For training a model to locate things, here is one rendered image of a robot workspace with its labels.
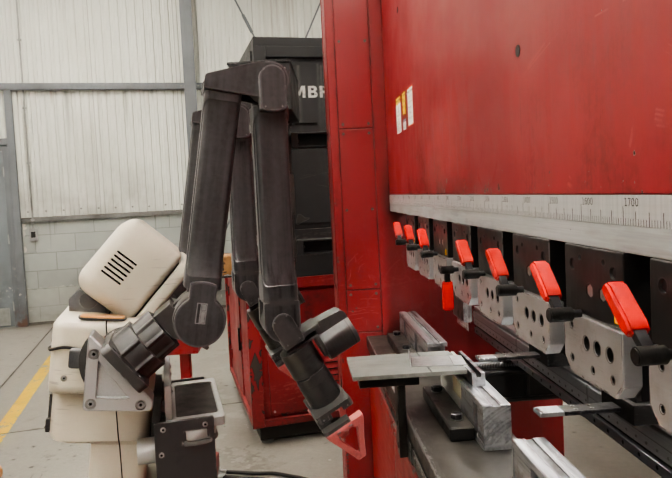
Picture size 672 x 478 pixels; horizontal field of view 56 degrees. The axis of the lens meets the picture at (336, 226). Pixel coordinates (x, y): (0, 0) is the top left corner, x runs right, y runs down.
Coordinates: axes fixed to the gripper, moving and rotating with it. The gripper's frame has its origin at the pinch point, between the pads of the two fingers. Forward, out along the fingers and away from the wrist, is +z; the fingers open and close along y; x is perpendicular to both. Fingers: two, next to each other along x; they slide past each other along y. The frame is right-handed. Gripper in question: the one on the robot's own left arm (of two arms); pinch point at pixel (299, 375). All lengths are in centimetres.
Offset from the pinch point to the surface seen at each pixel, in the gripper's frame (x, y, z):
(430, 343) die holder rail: -38, 25, 22
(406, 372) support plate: -20.8, -9.6, 10.2
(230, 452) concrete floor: 46, 209, 89
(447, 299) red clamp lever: -34.6, -19.4, -2.8
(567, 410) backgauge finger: -36, -46, 17
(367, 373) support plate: -13.3, -6.6, 6.3
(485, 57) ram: -55, -42, -45
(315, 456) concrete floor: 7, 185, 108
